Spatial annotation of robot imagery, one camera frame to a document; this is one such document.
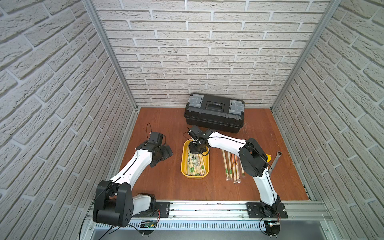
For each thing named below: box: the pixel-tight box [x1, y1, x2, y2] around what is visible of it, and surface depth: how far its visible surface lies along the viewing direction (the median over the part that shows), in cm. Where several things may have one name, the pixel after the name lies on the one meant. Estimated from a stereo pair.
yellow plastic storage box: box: [180, 139, 210, 179], surface depth 89 cm
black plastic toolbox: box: [184, 92, 245, 133], surface depth 99 cm
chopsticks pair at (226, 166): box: [222, 149, 230, 181], surface depth 89 cm
